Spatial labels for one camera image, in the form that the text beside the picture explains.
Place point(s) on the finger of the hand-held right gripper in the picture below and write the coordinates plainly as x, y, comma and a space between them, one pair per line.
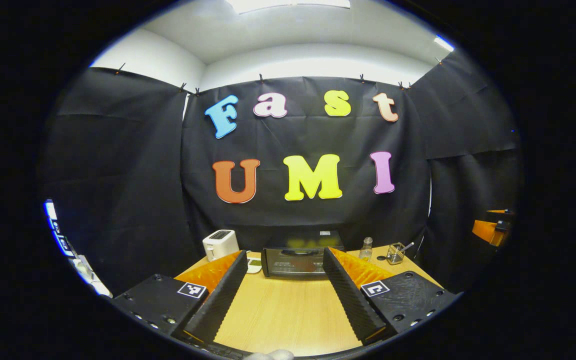
500, 212
485, 231

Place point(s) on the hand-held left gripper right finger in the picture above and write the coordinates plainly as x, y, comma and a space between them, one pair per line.
350, 300

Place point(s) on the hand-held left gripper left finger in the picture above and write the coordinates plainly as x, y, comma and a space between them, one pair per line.
220, 302

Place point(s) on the black electric oven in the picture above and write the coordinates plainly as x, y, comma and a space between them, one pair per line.
293, 262

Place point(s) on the clear glass bottle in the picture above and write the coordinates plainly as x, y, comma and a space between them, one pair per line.
366, 252

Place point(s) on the white divided snack plate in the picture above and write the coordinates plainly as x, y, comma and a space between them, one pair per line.
254, 265

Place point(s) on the white toaster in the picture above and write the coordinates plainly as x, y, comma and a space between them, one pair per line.
220, 245

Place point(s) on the clear glass cup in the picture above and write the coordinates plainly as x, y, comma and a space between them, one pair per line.
394, 255

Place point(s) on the metal spoon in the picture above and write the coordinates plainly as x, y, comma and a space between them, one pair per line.
408, 245

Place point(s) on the white crumpled paper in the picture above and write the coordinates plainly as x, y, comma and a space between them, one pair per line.
88, 275

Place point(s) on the black backdrop cloth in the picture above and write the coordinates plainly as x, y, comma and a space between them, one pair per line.
118, 175

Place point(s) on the small ceiling light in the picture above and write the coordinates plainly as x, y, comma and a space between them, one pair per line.
443, 42

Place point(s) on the lit computer monitor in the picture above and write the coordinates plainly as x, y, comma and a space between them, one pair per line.
53, 222

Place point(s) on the ceiling light panel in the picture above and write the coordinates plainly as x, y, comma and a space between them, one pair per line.
288, 5

